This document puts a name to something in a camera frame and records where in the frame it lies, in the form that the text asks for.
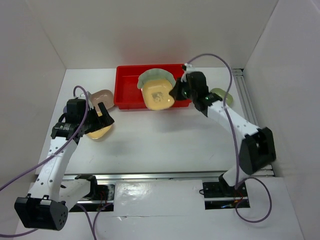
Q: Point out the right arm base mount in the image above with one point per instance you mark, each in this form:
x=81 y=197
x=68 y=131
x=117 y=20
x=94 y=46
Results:
x=216 y=199

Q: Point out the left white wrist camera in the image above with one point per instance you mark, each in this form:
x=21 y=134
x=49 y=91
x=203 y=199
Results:
x=83 y=96

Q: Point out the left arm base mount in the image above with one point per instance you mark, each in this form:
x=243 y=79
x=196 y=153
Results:
x=100 y=195

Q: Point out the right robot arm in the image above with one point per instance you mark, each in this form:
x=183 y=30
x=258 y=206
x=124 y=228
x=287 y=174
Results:
x=255 y=147

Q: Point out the large green scalloped bowl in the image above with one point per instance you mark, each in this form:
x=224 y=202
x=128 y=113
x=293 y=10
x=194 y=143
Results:
x=155 y=74

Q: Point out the green square plate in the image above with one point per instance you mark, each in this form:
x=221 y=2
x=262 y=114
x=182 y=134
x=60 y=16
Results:
x=224 y=95

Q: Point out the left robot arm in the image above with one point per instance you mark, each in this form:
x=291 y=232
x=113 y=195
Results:
x=48 y=201

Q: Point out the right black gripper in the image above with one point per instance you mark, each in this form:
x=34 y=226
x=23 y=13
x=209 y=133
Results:
x=176 y=91

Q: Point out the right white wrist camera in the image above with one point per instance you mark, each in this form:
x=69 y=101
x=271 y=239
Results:
x=187 y=69

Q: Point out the red plastic bin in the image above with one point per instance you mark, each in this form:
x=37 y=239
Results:
x=128 y=96

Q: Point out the brown square plate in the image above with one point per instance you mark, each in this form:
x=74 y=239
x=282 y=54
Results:
x=104 y=96

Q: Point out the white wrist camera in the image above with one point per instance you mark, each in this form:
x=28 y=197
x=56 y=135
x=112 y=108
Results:
x=187 y=69
x=83 y=96

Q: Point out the aluminium rail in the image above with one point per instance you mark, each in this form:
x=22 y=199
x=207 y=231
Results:
x=158 y=176
x=249 y=112

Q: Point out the aluminium rail right side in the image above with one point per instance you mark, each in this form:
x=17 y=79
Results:
x=249 y=112

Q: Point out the aluminium rail front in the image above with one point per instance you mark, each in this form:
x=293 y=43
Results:
x=158 y=176

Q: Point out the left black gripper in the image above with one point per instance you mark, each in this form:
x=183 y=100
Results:
x=101 y=121

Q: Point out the yellow square plate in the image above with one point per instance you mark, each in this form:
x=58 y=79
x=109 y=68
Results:
x=156 y=95
x=99 y=133

